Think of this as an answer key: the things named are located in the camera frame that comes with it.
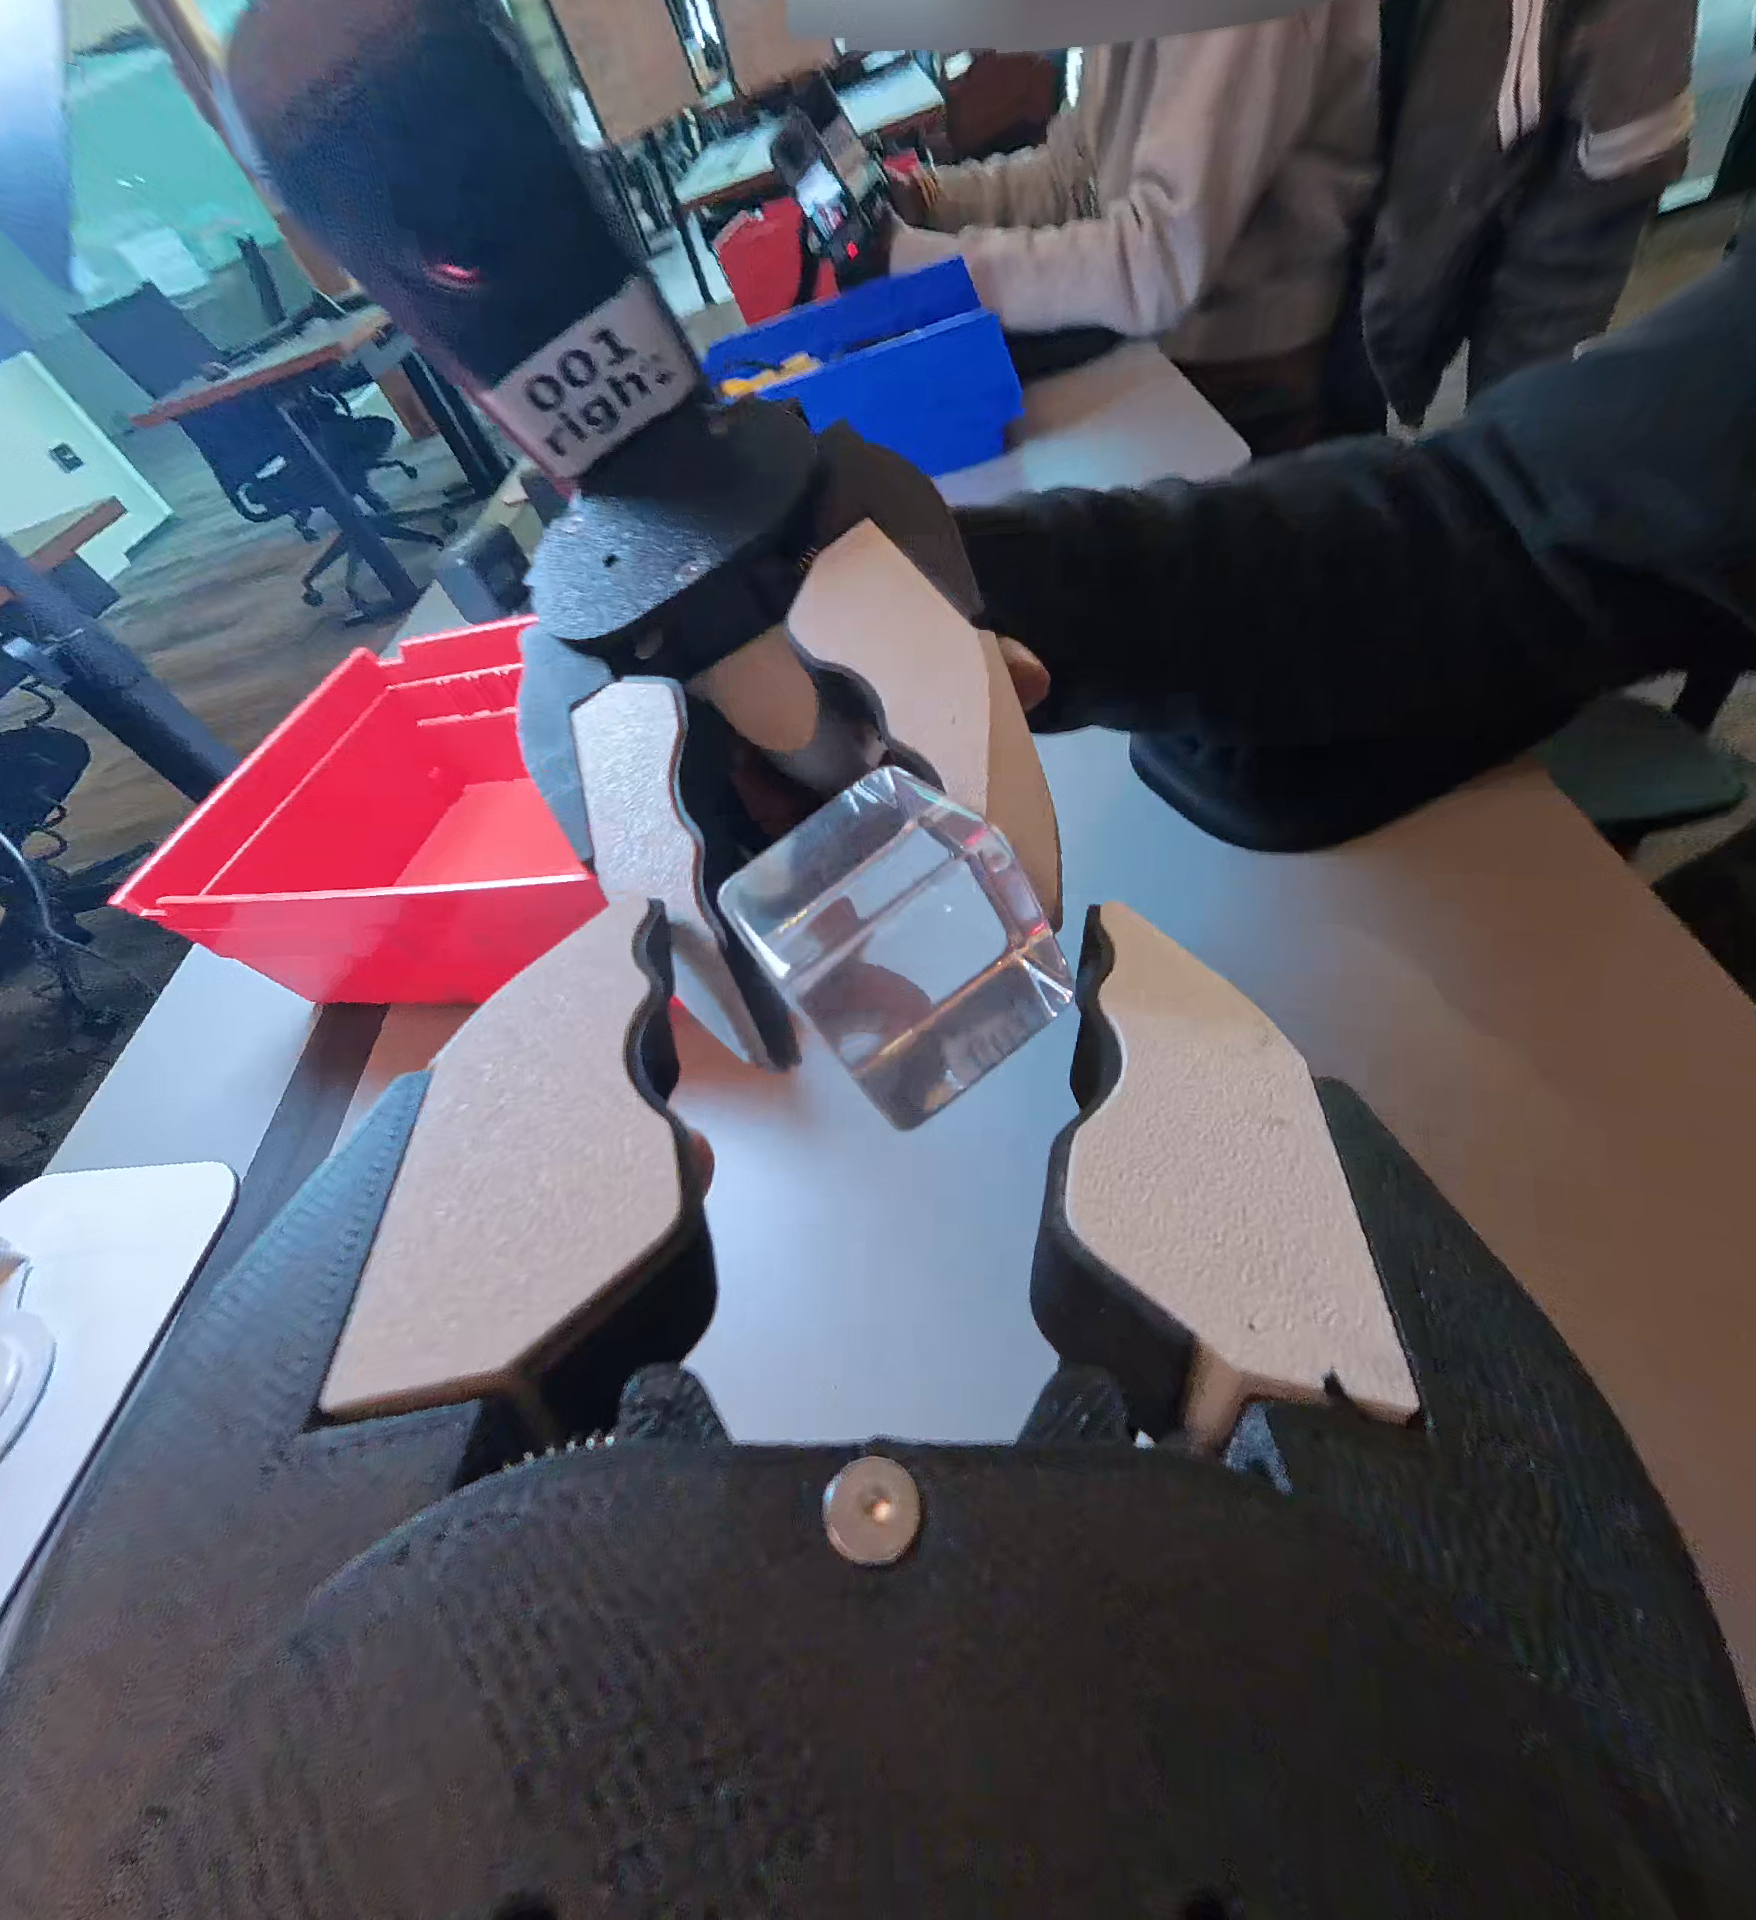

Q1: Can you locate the black slanted pole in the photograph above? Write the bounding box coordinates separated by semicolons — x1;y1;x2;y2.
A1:
0;457;244;806

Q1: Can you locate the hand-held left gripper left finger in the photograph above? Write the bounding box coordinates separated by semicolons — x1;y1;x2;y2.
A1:
316;899;718;1448

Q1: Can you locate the person's right forearm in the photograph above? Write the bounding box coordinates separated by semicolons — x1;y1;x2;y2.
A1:
954;166;1756;858

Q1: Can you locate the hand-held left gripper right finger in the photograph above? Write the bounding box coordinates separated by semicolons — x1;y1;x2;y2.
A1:
1029;899;1424;1453

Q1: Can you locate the phone on stand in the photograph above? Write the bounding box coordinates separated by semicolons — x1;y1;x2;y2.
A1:
769;105;896;290

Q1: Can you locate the blue plastic bin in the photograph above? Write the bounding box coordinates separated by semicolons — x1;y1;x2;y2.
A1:
701;254;1027;481

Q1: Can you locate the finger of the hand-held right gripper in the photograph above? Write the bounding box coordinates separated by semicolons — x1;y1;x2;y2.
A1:
570;676;803;1072
784;516;1067;932

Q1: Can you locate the white board with rounded corners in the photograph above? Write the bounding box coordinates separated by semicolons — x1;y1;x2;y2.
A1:
0;1159;244;1761

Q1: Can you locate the wooden top desk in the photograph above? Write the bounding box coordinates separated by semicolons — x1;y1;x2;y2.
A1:
126;307;521;513

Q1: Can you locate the clear acrylic cube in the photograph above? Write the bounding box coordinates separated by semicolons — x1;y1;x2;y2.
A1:
715;764;1080;1133

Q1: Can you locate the red open plastic bin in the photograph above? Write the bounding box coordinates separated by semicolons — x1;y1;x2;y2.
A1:
110;614;613;1006

